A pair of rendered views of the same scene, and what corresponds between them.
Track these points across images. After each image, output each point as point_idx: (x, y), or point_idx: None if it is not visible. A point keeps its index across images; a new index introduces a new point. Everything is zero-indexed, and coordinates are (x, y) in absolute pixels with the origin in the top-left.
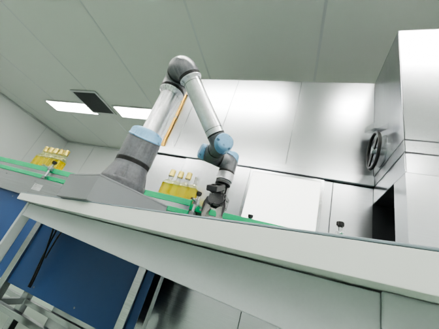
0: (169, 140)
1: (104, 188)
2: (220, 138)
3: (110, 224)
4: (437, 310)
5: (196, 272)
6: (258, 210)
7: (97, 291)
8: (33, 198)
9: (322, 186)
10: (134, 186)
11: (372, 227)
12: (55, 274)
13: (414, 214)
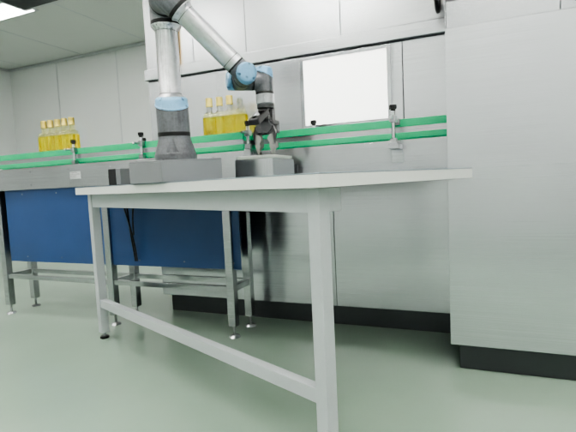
0: (183, 52)
1: (170, 169)
2: (240, 71)
3: (189, 192)
4: (317, 189)
5: (249, 203)
6: (321, 110)
7: (195, 243)
8: (101, 190)
9: (387, 53)
10: (187, 155)
11: None
12: (151, 244)
13: (452, 77)
